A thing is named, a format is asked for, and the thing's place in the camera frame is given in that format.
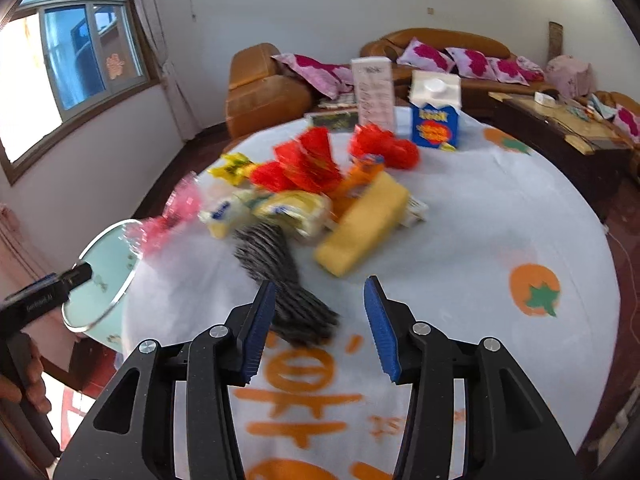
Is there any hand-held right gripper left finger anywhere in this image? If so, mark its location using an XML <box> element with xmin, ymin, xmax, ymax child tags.
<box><xmin>52</xmin><ymin>280</ymin><xmax>278</xmax><ymax>480</ymax></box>

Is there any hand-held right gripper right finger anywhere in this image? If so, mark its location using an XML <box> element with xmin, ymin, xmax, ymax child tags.
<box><xmin>363</xmin><ymin>275</ymin><xmax>583</xmax><ymax>480</ymax></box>

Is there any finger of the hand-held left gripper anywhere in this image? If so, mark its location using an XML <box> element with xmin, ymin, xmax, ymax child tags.
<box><xmin>59</xmin><ymin>262</ymin><xmax>94</xmax><ymax>287</ymax></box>

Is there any pale green trash bin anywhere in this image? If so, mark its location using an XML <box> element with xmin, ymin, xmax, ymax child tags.
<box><xmin>62</xmin><ymin>219</ymin><xmax>146</xmax><ymax>356</ymax></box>

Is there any black striped cloth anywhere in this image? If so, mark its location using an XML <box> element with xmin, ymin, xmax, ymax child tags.
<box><xmin>232</xmin><ymin>224</ymin><xmax>341</xmax><ymax>346</ymax></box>

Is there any red foam net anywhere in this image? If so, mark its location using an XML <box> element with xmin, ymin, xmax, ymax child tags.
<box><xmin>348</xmin><ymin>122</ymin><xmax>420</xmax><ymax>165</ymax></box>
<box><xmin>272</xmin><ymin>127</ymin><xmax>346</xmax><ymax>196</ymax></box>
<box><xmin>249</xmin><ymin>160</ymin><xmax>296</xmax><ymax>193</ymax></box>

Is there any person's left hand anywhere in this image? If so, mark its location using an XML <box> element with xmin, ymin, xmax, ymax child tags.
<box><xmin>0</xmin><ymin>340</ymin><xmax>52</xmax><ymax>413</ymax></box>

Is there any yellow sponge block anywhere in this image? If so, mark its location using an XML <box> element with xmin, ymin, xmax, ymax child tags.
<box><xmin>315</xmin><ymin>172</ymin><xmax>410</xmax><ymax>278</ymax></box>

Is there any pink plastic wrapper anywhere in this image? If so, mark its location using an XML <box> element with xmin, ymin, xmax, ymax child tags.
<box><xmin>125</xmin><ymin>172</ymin><xmax>201</xmax><ymax>256</ymax></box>

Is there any small white yellow plastic packet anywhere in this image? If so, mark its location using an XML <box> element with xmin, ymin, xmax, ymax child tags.
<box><xmin>198</xmin><ymin>192</ymin><xmax>256</xmax><ymax>241</ymax></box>

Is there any small white box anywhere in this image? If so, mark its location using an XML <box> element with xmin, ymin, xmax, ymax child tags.
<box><xmin>400</xmin><ymin>195</ymin><xmax>430</xmax><ymax>228</ymax></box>

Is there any large white yellow plastic packet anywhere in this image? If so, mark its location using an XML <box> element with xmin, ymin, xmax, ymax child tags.
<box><xmin>250</xmin><ymin>190</ymin><xmax>333</xmax><ymax>238</ymax></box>

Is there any orange snack bag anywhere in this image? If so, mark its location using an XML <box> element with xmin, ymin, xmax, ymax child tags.
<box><xmin>330</xmin><ymin>152</ymin><xmax>388</xmax><ymax>221</ymax></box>

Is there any yellow wrapper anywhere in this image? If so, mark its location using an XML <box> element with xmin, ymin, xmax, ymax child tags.
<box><xmin>207</xmin><ymin>152</ymin><xmax>258</xmax><ymax>186</ymax></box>

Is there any blue carton with white top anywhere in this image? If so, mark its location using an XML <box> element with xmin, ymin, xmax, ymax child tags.
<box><xmin>409</xmin><ymin>71</ymin><xmax>462</xmax><ymax>152</ymax></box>

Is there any window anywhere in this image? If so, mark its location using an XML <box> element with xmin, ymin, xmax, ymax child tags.
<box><xmin>0</xmin><ymin>0</ymin><xmax>151</xmax><ymax>181</ymax></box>

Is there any dark snack packet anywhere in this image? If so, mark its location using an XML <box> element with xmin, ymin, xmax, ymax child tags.
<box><xmin>305</xmin><ymin>110</ymin><xmax>358</xmax><ymax>133</ymax></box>

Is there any white curtain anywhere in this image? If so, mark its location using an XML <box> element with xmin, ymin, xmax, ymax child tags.
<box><xmin>125</xmin><ymin>0</ymin><xmax>198</xmax><ymax>143</ymax></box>

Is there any tall white and blue carton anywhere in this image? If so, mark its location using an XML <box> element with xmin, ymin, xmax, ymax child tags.
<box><xmin>350</xmin><ymin>57</ymin><xmax>396</xmax><ymax>133</ymax></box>

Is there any wooden coffee table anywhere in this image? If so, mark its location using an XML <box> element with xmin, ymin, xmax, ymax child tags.
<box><xmin>487</xmin><ymin>91</ymin><xmax>633</xmax><ymax>221</ymax></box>

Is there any pink flowered pillow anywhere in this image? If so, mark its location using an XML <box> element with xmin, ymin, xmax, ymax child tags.
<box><xmin>445</xmin><ymin>47</ymin><xmax>493</xmax><ymax>78</ymax></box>
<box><xmin>397</xmin><ymin>37</ymin><xmax>456</xmax><ymax>73</ymax></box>
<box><xmin>272</xmin><ymin>52</ymin><xmax>353</xmax><ymax>101</ymax></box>
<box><xmin>487</xmin><ymin>57</ymin><xmax>528</xmax><ymax>83</ymax></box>
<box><xmin>517</xmin><ymin>55</ymin><xmax>546</xmax><ymax>83</ymax></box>
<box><xmin>612</xmin><ymin>105</ymin><xmax>640</xmax><ymax>141</ymax></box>

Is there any brown leather sofa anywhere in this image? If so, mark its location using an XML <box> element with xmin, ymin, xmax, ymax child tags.
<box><xmin>360</xmin><ymin>27</ymin><xmax>551</xmax><ymax>111</ymax></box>

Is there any pink cloth cover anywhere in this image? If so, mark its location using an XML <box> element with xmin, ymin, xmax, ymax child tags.
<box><xmin>545</xmin><ymin>55</ymin><xmax>596</xmax><ymax>101</ymax></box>

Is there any wooden board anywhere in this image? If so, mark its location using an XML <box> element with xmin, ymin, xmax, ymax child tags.
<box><xmin>547</xmin><ymin>21</ymin><xmax>565</xmax><ymax>68</ymax></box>

